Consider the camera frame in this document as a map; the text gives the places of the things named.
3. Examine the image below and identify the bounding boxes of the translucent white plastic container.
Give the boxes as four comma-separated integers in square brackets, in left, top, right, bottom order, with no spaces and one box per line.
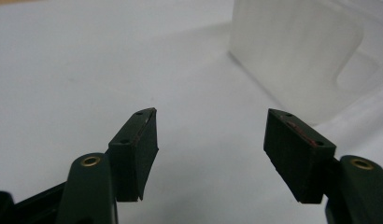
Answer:
[228,0,383,126]

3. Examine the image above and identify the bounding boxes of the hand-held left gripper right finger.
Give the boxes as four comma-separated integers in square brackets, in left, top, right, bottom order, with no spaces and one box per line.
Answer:
[262,107,383,224]

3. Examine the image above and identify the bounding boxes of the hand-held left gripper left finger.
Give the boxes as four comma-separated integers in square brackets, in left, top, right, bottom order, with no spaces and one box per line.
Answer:
[55,106,160,224]

